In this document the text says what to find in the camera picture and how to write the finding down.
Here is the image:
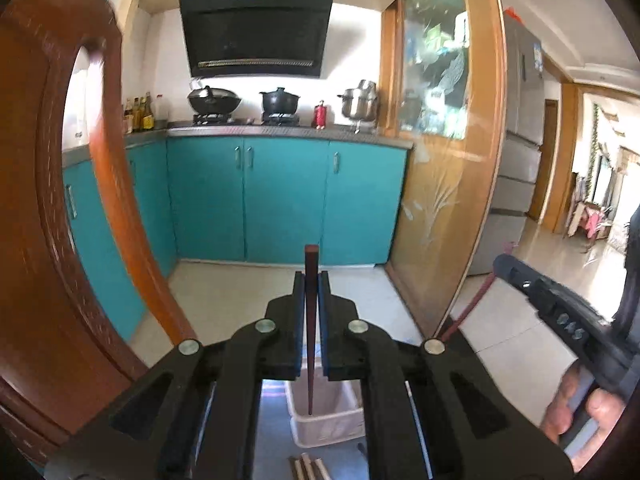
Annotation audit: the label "wooden door frame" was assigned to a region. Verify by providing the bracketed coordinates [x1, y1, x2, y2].
[527, 54, 582, 234]

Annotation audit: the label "black cooking pot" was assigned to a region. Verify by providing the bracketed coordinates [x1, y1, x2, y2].
[259, 87, 302, 115]

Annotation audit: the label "silver refrigerator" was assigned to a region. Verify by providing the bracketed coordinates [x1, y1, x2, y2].
[467, 9, 546, 277]

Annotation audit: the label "clothes drying rack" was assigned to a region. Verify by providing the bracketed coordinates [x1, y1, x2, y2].
[568, 199, 613, 242]

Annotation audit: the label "white plastic utensil basket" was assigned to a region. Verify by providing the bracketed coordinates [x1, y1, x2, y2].
[284, 380, 366, 449]

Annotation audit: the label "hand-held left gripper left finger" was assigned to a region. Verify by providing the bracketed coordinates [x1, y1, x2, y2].
[45, 271, 306, 480]

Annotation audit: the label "dark red chopstick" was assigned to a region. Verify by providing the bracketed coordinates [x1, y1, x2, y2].
[440, 242, 516, 339]
[304, 244, 321, 416]

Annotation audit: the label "black wok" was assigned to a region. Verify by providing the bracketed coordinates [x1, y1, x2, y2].
[187, 84, 243, 115]

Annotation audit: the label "person's right hand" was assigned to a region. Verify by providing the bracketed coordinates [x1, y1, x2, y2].
[540, 364, 628, 448]

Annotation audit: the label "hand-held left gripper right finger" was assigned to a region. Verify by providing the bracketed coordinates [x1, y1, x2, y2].
[317, 270, 581, 480]

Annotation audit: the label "teal lower kitchen cabinets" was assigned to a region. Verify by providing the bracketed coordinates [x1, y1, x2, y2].
[62, 137, 409, 342]

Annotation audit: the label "gas stove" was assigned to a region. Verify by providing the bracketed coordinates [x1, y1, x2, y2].
[192, 112, 302, 127]

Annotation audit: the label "black range hood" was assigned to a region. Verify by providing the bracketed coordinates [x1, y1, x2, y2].
[178, 0, 335, 79]

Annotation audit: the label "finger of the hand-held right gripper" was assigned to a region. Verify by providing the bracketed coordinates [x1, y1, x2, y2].
[492, 254, 553, 313]

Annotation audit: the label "brown wooden chair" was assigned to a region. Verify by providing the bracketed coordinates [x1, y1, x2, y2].
[0, 0, 199, 467]

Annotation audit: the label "stainless steel pot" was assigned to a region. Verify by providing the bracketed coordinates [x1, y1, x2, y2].
[336, 79, 380, 124]

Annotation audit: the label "yellow oil bottle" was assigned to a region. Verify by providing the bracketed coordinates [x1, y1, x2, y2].
[139, 91, 155, 131]

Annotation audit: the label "blue striped cloth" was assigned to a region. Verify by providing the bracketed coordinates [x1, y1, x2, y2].
[255, 379, 373, 480]

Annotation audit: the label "wooden framed glass sliding door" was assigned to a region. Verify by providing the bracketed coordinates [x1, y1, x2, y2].
[378, 0, 509, 337]

